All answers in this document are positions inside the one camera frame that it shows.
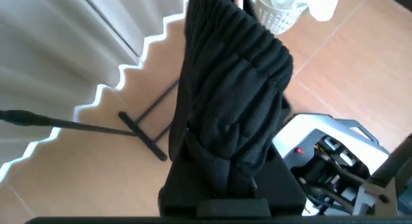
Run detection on black shorts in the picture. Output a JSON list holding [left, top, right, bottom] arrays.
[[157, 0, 307, 218]]

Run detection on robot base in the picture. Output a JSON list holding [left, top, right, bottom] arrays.
[[272, 113, 412, 218]]

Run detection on black clothes rack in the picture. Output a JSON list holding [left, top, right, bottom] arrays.
[[0, 79, 180, 162]]

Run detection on white laundry basket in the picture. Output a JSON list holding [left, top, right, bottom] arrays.
[[249, 0, 310, 35]]

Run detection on white garment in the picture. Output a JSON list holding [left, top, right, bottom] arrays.
[[257, 0, 342, 23]]

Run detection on beige curtain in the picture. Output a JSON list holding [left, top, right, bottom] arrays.
[[0, 0, 194, 173]]

